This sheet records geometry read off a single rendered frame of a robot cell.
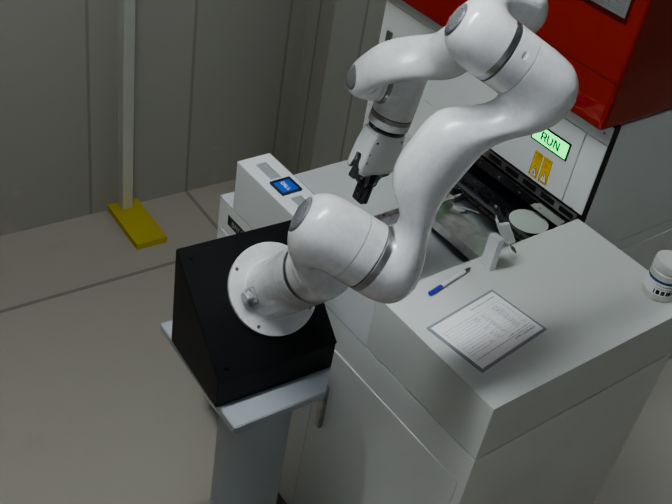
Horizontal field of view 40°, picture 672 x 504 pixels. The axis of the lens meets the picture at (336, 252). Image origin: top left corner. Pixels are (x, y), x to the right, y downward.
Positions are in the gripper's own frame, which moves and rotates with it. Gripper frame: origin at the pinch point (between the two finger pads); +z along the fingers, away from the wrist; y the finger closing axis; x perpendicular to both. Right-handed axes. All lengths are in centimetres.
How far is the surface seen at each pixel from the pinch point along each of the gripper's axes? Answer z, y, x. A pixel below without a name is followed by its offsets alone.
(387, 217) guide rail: 20.5, -31.6, -16.9
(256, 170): 15.7, -1.1, -34.7
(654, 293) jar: 2, -51, 44
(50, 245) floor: 112, -11, -141
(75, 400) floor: 116, 11, -69
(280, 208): 17.3, 0.8, -20.8
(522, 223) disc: 10, -55, 5
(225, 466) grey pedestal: 67, 19, 7
